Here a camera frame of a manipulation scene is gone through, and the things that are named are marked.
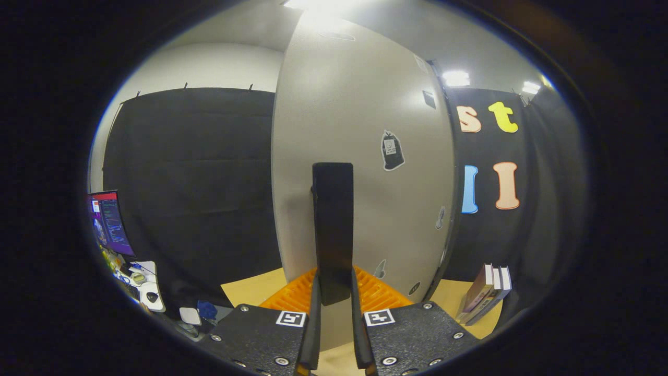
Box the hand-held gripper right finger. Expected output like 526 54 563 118
350 266 481 376

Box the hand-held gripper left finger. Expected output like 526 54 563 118
209 268 322 376

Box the black door handle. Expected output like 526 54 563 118
312 162 354 307

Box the grey cabinet door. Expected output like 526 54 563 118
271 10 456 351

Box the pink cover book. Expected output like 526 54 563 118
457 264 494 322

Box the blue cover book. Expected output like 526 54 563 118
467 266 512 326

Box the white desk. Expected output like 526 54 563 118
112 260 166 313

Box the black backdrop cloth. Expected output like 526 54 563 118
102 86 580 335

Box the computer monitor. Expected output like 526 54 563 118
87 191 137 257

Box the large ceiling light panel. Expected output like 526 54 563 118
284 0 355 12

